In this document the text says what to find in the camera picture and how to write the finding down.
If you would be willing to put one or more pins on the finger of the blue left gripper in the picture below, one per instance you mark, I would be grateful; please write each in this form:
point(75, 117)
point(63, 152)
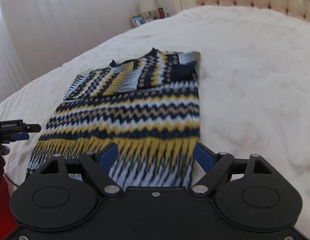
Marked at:
point(19, 136)

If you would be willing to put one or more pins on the white table lamp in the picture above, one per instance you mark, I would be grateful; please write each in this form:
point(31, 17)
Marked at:
point(148, 9)

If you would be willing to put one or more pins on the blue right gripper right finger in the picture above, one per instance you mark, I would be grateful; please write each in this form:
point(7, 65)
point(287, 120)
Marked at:
point(205, 157)

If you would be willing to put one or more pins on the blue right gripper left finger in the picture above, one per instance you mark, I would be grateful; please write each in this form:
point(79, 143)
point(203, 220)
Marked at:
point(107, 157)

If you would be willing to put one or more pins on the red bottle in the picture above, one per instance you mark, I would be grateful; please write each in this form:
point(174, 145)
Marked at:
point(161, 13)

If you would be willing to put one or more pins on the grey gloved left hand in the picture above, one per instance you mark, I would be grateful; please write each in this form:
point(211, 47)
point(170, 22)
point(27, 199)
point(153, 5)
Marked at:
point(4, 150)

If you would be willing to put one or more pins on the navy yellow patterned knit sweater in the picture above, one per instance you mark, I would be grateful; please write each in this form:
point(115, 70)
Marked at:
point(148, 106)

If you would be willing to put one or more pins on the framed photo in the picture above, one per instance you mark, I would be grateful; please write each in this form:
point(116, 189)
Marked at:
point(137, 21)

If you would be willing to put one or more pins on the white bed cover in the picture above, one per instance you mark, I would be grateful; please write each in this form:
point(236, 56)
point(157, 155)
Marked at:
point(254, 84)

